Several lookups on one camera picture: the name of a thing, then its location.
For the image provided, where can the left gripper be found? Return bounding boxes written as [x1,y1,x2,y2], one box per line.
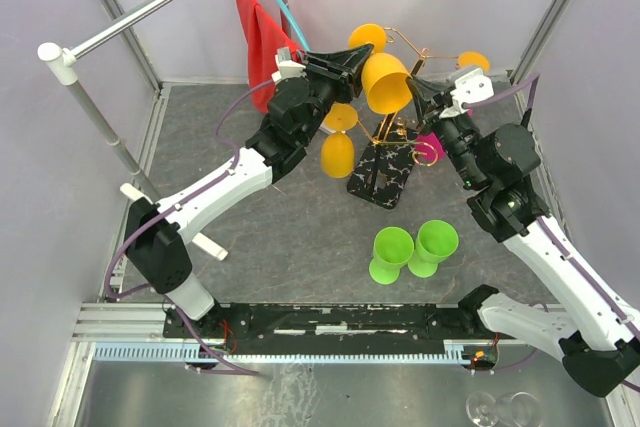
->
[300,46,378,145]

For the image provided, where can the orange wine glass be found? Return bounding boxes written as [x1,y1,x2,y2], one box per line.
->
[456,51,491,73]
[320,103,358,179]
[348,23,412,115]

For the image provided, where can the pink wine glass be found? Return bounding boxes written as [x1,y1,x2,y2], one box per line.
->
[415,133,446,163]

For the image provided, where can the green wine glass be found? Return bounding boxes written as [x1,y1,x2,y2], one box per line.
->
[369,226,415,285]
[408,220,459,278]

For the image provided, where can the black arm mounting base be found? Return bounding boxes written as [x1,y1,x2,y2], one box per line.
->
[192,285,510,357]

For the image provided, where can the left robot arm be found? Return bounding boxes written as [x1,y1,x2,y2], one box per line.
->
[124,44,374,337]

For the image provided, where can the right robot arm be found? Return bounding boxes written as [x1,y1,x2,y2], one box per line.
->
[406,68,639,398]

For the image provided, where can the gold wine glass rack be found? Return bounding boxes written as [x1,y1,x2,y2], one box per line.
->
[346,26,464,211]

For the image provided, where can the clear wine glass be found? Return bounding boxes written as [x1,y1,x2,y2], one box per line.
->
[465,391,543,427]

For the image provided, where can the red cloth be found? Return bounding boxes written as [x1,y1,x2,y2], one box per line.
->
[236,0,303,89]

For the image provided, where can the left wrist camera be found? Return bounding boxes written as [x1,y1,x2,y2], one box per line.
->
[271,47,305,85]

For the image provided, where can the white cable tray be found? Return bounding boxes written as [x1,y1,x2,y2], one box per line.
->
[92,339,499,366]

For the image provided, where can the silver clothes rail stand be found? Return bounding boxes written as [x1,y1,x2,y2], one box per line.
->
[37,0,301,262]

